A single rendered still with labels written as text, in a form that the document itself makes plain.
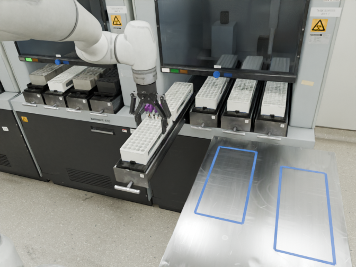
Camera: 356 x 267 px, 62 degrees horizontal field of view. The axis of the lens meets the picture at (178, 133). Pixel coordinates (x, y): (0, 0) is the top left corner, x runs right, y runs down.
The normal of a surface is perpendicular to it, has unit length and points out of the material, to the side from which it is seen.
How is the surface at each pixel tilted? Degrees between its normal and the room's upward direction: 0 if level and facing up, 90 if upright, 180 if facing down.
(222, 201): 0
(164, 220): 0
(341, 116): 90
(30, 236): 0
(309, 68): 90
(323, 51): 90
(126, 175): 90
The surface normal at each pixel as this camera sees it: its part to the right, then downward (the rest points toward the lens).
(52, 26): 0.68, 0.73
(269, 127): -0.33, 0.55
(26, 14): 0.73, 0.59
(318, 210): -0.06, -0.83
